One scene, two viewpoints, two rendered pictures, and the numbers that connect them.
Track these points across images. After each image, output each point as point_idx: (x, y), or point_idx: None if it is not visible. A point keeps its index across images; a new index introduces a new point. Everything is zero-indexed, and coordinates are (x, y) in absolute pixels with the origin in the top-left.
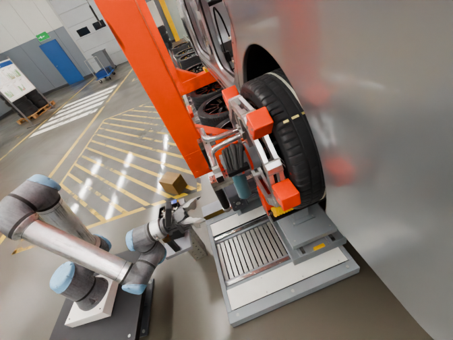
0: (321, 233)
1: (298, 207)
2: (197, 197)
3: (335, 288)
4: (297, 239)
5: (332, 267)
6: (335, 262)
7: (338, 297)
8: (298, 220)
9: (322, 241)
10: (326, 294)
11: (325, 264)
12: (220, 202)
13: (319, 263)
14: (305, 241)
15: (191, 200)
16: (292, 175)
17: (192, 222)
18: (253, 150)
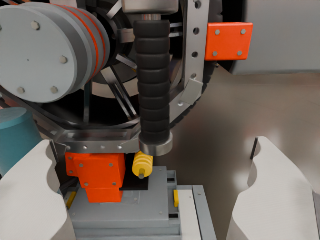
0: (165, 181)
1: (199, 97)
2: (52, 140)
3: (213, 223)
4: (160, 208)
5: (195, 206)
6: (190, 200)
7: (223, 226)
8: (134, 192)
9: (168, 193)
10: (218, 236)
11: (190, 211)
12: (162, 102)
13: (187, 216)
14: (167, 201)
15: (15, 174)
16: (210, 10)
17: (311, 191)
18: (90, 14)
